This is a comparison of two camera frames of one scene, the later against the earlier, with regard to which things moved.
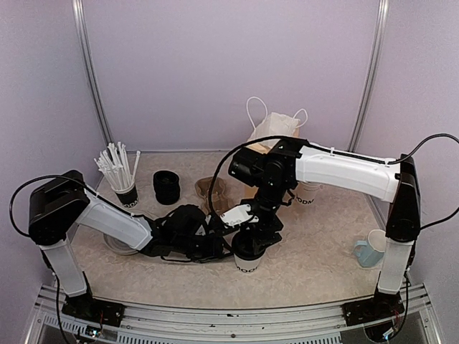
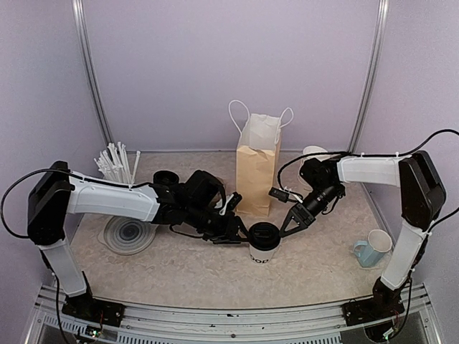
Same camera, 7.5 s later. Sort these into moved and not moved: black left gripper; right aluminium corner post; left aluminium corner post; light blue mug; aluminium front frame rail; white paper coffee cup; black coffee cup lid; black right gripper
Moved: black coffee cup lid; black right gripper; white paper coffee cup; black left gripper
Not moved: light blue mug; aluminium front frame rail; left aluminium corner post; right aluminium corner post
